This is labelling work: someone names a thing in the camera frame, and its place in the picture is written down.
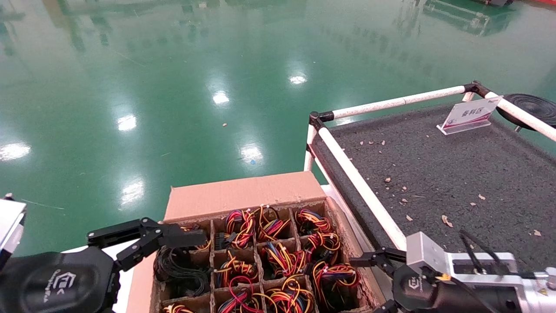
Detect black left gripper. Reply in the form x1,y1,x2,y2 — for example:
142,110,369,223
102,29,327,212
0,217,208,313

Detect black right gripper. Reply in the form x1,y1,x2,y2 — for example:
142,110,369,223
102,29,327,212
350,247,517,313

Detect power supply with coloured wires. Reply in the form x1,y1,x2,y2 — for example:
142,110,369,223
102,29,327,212
305,230,341,266
180,223,212,251
264,275,316,313
224,209,256,250
216,276,264,313
254,206,291,242
295,208,333,233
262,240,307,279
162,303,197,313
311,262,361,312
215,251,258,287

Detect brown cardboard divider box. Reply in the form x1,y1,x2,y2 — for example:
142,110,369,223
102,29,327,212
126,171,391,313

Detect black foam cart mat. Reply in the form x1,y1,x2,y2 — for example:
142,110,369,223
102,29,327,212
313,102,556,279

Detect clear acrylic sign holder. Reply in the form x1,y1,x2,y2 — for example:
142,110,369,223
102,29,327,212
437,96,504,135

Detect black round floor base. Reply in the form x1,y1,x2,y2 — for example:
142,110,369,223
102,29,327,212
496,93,556,131

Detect black cable bundle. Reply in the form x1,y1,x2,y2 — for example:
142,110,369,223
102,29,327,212
153,245,212,299

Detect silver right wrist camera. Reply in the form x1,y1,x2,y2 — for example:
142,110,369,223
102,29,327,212
406,232,520,284

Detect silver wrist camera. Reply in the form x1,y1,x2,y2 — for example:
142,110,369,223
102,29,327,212
0,193,27,266
406,232,520,284

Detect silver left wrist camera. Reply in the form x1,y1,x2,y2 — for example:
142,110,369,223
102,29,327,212
0,193,27,266

